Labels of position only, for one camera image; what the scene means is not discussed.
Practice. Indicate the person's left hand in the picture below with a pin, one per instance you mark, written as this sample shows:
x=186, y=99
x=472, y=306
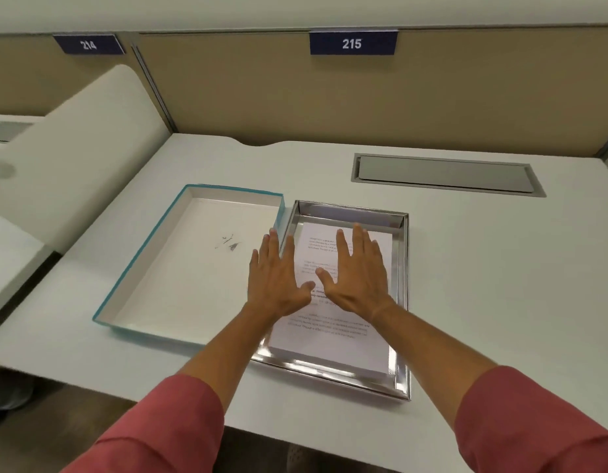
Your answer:
x=276, y=283

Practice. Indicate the person's right hand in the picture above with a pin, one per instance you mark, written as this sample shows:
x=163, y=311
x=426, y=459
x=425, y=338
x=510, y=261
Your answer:
x=360, y=285

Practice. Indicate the person's right little finger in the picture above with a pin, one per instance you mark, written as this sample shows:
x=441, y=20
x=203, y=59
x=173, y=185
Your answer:
x=386, y=256

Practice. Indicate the person's right middle finger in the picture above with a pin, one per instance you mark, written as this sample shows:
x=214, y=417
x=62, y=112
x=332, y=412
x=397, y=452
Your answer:
x=359, y=246

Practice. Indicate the person's left middle finger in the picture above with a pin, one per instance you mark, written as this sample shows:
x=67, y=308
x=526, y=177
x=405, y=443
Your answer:
x=274, y=250

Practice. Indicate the person's left little finger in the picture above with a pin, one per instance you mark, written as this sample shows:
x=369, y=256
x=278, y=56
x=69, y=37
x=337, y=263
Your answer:
x=253, y=266

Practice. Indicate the person's right thumb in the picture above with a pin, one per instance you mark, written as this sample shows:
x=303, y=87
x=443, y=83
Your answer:
x=326, y=280

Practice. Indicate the person's left thumb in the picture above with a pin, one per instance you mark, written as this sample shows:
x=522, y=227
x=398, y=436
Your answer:
x=307, y=287

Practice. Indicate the person's right forearm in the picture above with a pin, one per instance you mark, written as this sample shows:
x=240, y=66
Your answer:
x=446, y=369

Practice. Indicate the person's left forearm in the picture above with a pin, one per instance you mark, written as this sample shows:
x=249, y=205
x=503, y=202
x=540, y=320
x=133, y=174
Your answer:
x=220, y=359

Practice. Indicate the small dark paper scraps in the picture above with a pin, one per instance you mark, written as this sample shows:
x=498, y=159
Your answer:
x=232, y=247

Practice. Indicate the silver metal tray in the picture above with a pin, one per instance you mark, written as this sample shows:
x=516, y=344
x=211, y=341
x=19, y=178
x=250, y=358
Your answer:
x=400, y=300

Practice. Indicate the stack of white printed paper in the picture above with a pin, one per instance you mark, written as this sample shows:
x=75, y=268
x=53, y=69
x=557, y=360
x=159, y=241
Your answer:
x=328, y=339

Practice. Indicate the teal cardboard box lid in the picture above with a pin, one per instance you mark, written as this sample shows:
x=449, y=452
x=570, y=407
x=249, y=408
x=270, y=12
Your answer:
x=185, y=270

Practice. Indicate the beige partition panel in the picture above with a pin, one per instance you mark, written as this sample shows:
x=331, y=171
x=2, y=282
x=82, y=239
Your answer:
x=33, y=78
x=382, y=98

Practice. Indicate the white desk divider panel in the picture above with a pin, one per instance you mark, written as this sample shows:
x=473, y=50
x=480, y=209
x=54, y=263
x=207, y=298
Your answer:
x=82, y=162

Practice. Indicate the blue number sign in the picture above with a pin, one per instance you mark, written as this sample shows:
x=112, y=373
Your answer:
x=88, y=44
x=353, y=43

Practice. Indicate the dark grey object under desk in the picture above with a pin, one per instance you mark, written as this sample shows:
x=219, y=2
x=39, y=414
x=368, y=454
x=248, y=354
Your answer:
x=8, y=396

